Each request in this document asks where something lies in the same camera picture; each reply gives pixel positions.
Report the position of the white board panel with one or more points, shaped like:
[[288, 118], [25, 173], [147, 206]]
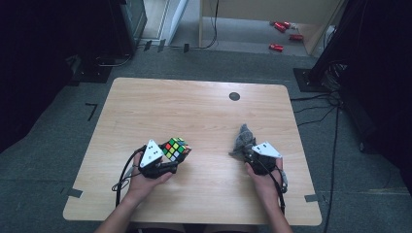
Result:
[[177, 21]]

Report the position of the black tape strip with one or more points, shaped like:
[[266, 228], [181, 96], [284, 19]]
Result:
[[161, 45], [147, 45], [186, 48]]

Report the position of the person's right hand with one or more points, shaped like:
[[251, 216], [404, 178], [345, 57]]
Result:
[[268, 186]]

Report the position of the red can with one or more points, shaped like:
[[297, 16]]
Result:
[[280, 27], [287, 24], [296, 37], [276, 48]]

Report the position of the multicoloured puzzle cube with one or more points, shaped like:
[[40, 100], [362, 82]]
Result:
[[175, 149]]

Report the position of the grey fluffy cloth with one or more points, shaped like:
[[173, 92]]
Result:
[[244, 137]]

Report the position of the dark curtain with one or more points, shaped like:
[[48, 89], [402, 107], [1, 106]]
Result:
[[39, 64], [382, 81]]

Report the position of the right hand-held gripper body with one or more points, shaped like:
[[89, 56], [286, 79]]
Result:
[[264, 165]]

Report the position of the dark round table grommet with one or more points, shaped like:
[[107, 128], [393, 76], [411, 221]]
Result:
[[234, 96]]

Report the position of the grey tape piece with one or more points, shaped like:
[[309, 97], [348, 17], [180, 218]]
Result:
[[312, 198], [74, 193]]

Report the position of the black cabinet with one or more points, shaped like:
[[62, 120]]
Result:
[[131, 26]]

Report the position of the black stand base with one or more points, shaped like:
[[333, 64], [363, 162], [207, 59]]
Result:
[[92, 73], [306, 81]]

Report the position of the person's left hand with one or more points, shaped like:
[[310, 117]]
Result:
[[141, 188]]

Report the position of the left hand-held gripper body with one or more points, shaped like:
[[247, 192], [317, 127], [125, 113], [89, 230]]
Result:
[[152, 170]]

